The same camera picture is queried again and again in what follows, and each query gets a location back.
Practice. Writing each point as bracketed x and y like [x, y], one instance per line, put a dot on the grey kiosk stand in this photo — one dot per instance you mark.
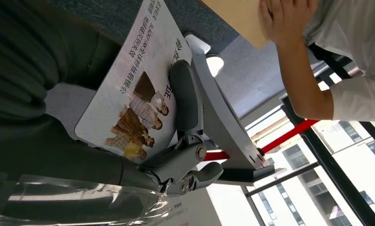
[224, 118]

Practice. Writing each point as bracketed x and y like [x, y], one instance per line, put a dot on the person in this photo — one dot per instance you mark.
[355, 31]

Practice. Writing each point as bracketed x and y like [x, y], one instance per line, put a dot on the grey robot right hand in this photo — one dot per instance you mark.
[65, 162]

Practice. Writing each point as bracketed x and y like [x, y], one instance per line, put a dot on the clear plastic film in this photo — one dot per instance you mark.
[81, 199]

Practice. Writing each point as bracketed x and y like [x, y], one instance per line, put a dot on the black window frame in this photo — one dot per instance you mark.
[330, 159]

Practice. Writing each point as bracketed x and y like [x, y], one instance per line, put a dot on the light wood desk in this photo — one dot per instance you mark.
[234, 18]

